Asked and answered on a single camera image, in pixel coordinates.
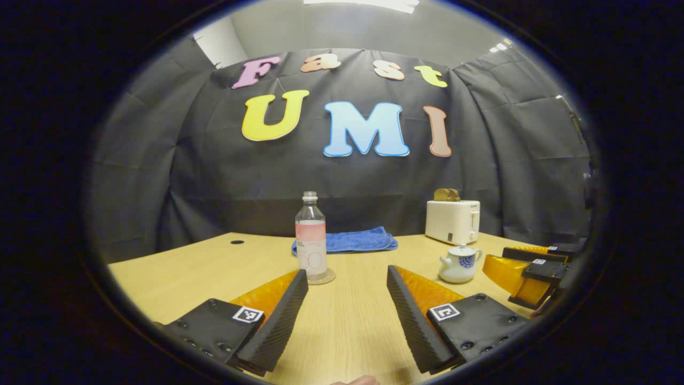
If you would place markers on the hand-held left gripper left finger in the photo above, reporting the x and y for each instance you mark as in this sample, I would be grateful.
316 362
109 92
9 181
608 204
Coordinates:
275 326

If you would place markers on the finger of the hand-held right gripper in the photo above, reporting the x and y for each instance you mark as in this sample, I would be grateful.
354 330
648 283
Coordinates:
534 254
545 272

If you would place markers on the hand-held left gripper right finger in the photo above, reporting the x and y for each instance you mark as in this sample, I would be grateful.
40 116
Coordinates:
411 321

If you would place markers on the white teacup blue pattern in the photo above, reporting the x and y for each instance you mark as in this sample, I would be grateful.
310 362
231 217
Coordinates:
457 270

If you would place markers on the clear water bottle pink label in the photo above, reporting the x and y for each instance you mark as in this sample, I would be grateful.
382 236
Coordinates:
311 240

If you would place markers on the white toaster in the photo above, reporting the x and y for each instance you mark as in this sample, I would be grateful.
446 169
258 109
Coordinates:
451 222

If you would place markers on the blue folded towel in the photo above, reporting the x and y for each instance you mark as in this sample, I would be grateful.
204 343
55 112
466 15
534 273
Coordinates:
363 239

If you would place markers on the brown bread slice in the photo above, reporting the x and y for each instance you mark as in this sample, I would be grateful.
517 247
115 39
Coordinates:
454 194
441 195

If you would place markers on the black backdrop cloth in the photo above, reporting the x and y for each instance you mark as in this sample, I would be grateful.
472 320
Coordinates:
214 176

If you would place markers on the ceiling light panel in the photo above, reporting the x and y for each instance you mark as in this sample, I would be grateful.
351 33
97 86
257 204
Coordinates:
363 4

